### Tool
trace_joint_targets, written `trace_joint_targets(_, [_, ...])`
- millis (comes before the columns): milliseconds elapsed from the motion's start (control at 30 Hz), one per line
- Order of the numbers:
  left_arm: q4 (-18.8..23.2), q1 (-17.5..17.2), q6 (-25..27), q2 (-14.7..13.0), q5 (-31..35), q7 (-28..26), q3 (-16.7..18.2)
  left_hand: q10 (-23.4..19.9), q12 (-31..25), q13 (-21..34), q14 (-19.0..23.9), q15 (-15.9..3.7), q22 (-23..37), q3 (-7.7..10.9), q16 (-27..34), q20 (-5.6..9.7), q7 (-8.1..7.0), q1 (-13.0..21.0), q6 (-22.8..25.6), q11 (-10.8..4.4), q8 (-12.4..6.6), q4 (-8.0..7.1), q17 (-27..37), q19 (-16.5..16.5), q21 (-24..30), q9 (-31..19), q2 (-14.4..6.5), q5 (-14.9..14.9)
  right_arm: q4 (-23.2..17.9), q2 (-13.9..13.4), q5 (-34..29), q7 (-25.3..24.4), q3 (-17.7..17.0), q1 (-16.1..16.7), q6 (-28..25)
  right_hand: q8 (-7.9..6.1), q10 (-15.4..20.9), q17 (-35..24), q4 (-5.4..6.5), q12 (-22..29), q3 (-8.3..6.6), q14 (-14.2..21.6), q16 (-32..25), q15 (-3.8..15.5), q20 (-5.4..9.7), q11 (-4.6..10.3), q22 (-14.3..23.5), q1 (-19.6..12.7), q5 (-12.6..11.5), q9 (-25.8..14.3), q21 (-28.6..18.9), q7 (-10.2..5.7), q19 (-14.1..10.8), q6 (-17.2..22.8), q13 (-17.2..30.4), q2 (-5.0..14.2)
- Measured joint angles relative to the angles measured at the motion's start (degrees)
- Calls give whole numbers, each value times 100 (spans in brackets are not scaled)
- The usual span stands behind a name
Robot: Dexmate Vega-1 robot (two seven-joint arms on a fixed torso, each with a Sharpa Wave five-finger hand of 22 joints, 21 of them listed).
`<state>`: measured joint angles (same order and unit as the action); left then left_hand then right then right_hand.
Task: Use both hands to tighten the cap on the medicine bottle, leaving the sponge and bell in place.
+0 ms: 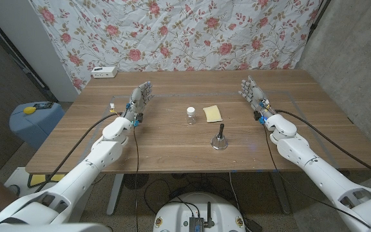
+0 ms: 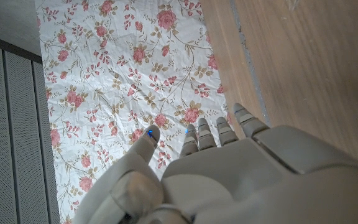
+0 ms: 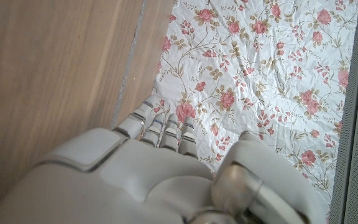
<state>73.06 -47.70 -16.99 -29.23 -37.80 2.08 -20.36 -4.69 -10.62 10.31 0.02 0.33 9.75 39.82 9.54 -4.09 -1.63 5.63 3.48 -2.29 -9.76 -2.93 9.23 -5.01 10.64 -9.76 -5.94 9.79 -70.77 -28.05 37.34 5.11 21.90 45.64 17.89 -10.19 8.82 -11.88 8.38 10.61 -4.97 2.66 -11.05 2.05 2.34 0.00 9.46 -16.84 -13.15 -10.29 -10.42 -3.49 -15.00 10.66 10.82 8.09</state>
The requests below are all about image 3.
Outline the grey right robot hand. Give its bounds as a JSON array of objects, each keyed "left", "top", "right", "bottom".
[{"left": 0, "top": 95, "right": 329, "bottom": 224}]

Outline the floral backdrop cloth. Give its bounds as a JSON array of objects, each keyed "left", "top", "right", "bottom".
[{"left": 152, "top": 0, "right": 358, "bottom": 224}]

